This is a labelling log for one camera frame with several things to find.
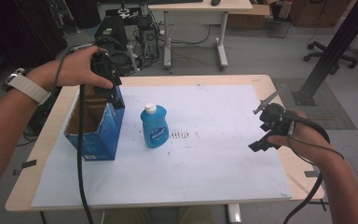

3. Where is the person's right hand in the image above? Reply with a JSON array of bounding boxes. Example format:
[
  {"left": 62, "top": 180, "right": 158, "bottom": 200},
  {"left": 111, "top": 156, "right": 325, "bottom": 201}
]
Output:
[{"left": 267, "top": 108, "right": 340, "bottom": 166}]

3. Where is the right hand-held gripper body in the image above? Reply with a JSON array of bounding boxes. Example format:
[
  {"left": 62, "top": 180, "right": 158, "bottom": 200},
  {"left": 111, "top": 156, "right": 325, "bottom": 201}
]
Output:
[{"left": 253, "top": 85, "right": 296, "bottom": 138}]

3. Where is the black tape strip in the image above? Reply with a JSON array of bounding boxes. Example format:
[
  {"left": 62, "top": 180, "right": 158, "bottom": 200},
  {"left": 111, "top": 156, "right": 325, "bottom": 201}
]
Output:
[{"left": 11, "top": 159, "right": 38, "bottom": 176}]

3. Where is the brown wooden cabinet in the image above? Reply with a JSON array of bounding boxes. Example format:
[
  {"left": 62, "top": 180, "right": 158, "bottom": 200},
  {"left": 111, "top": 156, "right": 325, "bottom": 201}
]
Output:
[{"left": 288, "top": 0, "right": 352, "bottom": 29}]

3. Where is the black office chair base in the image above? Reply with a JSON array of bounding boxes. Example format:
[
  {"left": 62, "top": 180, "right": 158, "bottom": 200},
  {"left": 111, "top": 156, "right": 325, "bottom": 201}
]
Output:
[{"left": 303, "top": 40, "right": 358, "bottom": 70}]

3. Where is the thick black gripper cable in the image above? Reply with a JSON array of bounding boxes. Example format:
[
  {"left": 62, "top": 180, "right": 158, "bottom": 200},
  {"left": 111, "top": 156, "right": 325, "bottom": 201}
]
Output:
[
  {"left": 76, "top": 83, "right": 95, "bottom": 224},
  {"left": 281, "top": 111, "right": 332, "bottom": 224}
]

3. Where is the black metal post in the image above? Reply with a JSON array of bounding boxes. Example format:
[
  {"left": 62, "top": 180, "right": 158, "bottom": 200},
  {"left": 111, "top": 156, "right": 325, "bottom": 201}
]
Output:
[{"left": 291, "top": 0, "right": 358, "bottom": 107}]

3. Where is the blue dish soap bottle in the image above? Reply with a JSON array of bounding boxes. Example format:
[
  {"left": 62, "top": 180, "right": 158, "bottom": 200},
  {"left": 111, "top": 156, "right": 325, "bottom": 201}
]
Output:
[{"left": 140, "top": 103, "right": 171, "bottom": 149}]

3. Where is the white background desk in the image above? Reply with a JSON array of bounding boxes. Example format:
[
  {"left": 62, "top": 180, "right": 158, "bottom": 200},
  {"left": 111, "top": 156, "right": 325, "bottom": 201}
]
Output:
[{"left": 147, "top": 0, "right": 254, "bottom": 71}]

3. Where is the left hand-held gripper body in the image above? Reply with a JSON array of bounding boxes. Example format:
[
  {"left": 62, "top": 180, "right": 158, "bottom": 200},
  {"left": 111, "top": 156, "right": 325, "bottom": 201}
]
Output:
[{"left": 89, "top": 50, "right": 123, "bottom": 96}]

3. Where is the blue cardboard box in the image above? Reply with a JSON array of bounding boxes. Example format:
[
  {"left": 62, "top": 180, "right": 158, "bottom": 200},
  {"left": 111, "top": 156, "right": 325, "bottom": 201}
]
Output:
[{"left": 62, "top": 83, "right": 126, "bottom": 162}]

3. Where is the wristwatch with white band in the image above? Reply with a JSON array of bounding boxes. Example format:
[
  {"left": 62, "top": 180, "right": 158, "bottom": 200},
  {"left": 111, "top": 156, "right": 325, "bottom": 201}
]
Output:
[{"left": 1, "top": 67, "right": 52, "bottom": 105}]

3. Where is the thin black cable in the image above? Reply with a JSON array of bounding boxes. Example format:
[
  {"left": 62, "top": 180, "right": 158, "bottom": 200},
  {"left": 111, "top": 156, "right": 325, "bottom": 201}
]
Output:
[{"left": 287, "top": 122, "right": 345, "bottom": 166}]

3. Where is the brown cardboard box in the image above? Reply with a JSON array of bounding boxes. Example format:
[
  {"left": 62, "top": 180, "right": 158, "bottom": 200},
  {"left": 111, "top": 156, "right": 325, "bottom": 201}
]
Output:
[{"left": 226, "top": 3, "right": 272, "bottom": 31}]

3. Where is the black computer tower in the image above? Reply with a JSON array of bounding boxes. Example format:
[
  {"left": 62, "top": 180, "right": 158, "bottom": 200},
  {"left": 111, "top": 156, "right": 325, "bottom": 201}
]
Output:
[{"left": 93, "top": 14, "right": 129, "bottom": 50}]

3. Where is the white table leg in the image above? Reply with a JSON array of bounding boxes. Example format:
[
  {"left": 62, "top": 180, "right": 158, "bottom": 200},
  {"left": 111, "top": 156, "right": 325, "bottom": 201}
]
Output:
[{"left": 226, "top": 203, "right": 242, "bottom": 224}]

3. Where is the grey floor mat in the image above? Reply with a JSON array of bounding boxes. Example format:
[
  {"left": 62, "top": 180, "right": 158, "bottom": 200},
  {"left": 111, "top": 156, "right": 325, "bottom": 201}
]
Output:
[{"left": 271, "top": 77, "right": 357, "bottom": 131}]

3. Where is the thin grey cable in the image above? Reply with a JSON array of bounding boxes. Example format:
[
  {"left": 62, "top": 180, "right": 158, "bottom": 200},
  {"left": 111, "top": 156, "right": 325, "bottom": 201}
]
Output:
[{"left": 53, "top": 42, "right": 96, "bottom": 89}]

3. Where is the person's left hand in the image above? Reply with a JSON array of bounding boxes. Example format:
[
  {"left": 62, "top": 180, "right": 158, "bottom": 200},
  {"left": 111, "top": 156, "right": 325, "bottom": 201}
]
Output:
[{"left": 26, "top": 46, "right": 115, "bottom": 92}]

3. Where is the dark cabinet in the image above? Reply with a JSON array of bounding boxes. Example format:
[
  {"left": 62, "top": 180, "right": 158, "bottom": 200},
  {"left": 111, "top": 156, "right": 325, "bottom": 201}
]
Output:
[{"left": 0, "top": 0, "right": 68, "bottom": 71}]

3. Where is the open computer case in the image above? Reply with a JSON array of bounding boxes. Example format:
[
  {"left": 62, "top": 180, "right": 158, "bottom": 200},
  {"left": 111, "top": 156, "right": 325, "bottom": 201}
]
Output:
[{"left": 134, "top": 14, "right": 160, "bottom": 64}]

